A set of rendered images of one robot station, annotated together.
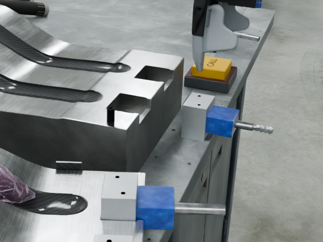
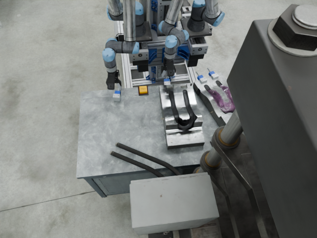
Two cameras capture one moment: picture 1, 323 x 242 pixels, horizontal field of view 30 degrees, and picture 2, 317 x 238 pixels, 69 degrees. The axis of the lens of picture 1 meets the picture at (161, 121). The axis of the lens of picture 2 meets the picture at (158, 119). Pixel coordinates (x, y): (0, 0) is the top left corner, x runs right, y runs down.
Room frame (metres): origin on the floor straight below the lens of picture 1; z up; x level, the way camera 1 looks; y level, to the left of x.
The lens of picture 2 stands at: (1.36, 0.97, 2.31)
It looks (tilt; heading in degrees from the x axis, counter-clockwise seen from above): 60 degrees down; 244
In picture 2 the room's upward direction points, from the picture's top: 3 degrees clockwise
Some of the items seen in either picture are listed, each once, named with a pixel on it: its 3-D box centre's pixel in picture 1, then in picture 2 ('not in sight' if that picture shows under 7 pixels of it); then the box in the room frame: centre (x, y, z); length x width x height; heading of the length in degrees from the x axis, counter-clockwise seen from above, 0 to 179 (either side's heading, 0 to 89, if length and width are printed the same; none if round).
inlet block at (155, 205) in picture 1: (164, 207); (200, 77); (0.53, -0.01, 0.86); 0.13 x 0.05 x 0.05; 91
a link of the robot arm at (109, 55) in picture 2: not in sight; (109, 57); (1.21, -0.12, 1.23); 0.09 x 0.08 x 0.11; 66
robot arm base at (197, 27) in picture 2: not in sight; (196, 21); (0.40, -0.39, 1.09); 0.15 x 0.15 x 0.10
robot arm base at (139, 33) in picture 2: not in sight; (136, 25); (0.88, -0.51, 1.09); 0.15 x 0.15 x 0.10
